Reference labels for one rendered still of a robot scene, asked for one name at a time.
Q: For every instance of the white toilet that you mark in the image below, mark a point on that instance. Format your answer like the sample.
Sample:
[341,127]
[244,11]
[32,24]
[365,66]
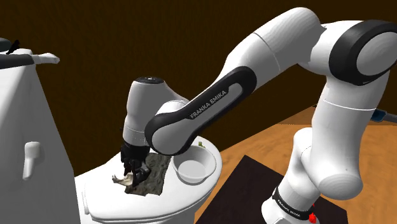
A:
[37,139]

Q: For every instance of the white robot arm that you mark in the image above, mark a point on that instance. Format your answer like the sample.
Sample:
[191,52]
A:
[279,62]

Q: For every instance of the white bowl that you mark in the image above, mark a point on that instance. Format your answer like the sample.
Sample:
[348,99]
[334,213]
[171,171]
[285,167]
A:
[193,169]

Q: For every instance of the dark robot stand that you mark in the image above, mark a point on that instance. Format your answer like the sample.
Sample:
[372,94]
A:
[245,192]

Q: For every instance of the small black thing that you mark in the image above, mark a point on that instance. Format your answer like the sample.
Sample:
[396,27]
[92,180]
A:
[13,47]

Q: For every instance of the grey rough mat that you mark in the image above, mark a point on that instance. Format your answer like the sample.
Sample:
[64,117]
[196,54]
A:
[155,176]

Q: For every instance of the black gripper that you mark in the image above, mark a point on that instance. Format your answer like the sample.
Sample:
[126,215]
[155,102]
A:
[134,153]

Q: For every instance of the small green thing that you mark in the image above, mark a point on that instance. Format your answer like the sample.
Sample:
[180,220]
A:
[201,144]

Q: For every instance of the blue grey tool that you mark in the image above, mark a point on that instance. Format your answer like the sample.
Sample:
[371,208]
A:
[381,115]

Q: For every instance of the small cream figure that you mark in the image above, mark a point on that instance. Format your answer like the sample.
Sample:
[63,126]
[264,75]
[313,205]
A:
[124,180]

